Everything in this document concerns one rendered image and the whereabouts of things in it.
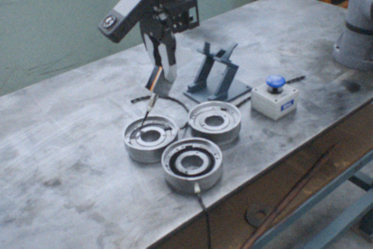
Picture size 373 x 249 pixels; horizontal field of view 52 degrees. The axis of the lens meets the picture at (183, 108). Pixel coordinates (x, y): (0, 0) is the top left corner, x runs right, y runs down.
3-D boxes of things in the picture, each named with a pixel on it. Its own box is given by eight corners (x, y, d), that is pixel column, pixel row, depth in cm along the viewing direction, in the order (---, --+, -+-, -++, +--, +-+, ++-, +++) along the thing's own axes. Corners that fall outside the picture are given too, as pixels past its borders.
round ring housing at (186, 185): (161, 158, 73) (159, 141, 71) (216, 150, 74) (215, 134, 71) (166, 200, 64) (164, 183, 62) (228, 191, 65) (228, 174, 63)
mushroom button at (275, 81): (274, 105, 80) (276, 85, 77) (260, 97, 83) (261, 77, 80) (288, 98, 82) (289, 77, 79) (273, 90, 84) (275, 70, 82)
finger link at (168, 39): (181, 65, 67) (171, 17, 63) (174, 69, 67) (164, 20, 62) (166, 59, 71) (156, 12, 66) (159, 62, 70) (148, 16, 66)
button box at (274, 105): (275, 121, 80) (276, 102, 77) (250, 107, 84) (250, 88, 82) (301, 106, 83) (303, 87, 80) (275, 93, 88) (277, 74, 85)
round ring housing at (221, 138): (227, 155, 72) (227, 139, 70) (179, 140, 77) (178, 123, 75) (249, 124, 79) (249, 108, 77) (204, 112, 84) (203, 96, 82)
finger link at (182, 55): (200, 77, 73) (192, 31, 68) (175, 90, 70) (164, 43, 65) (190, 73, 75) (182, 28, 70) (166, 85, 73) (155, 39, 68)
